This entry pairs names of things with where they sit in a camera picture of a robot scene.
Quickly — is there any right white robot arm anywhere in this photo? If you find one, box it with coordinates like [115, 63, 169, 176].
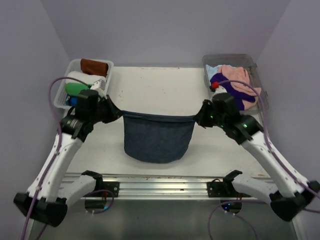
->
[194, 93, 320, 222]

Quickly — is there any white rolled towel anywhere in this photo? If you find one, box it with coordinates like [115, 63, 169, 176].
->
[67, 71, 107, 85]

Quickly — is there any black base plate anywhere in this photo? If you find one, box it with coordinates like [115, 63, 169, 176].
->
[206, 178, 251, 198]
[85, 181, 120, 198]

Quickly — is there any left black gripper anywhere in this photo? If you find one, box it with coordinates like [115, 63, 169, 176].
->
[89, 94, 124, 124]

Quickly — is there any brown towel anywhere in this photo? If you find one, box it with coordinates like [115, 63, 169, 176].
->
[80, 58, 109, 77]

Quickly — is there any blue rolled towel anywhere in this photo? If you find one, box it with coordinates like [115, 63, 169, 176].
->
[65, 95, 78, 107]

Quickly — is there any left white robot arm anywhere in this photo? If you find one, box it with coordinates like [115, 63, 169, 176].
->
[13, 89, 123, 227]

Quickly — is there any clear grey plastic bin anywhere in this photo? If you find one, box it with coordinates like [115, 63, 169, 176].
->
[202, 53, 269, 117]

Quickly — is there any green rolled towel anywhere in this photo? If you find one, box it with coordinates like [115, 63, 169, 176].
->
[64, 82, 91, 96]

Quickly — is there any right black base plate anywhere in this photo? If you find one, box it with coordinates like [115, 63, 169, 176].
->
[206, 178, 251, 198]

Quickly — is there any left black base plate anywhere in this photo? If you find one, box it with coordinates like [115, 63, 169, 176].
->
[85, 181, 120, 198]

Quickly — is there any purple towel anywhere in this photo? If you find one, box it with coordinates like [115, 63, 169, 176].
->
[210, 73, 257, 111]

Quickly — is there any white plastic basket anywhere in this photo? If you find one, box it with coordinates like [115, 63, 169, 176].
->
[53, 58, 114, 110]

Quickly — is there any aluminium front rail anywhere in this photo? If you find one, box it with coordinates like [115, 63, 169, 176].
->
[102, 174, 248, 200]

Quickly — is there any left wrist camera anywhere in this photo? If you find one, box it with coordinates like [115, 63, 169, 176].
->
[90, 78, 107, 98]

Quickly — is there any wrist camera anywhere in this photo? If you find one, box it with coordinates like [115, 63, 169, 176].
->
[209, 81, 227, 98]
[90, 78, 107, 98]

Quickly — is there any dark grey-blue towel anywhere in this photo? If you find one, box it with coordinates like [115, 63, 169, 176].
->
[123, 111, 195, 164]

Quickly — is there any pink towel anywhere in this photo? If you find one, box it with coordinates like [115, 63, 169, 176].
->
[219, 65, 257, 95]

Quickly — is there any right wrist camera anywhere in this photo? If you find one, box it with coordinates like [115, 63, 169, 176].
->
[209, 81, 227, 98]

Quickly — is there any light blue towel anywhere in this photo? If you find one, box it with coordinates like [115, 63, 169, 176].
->
[205, 64, 222, 81]

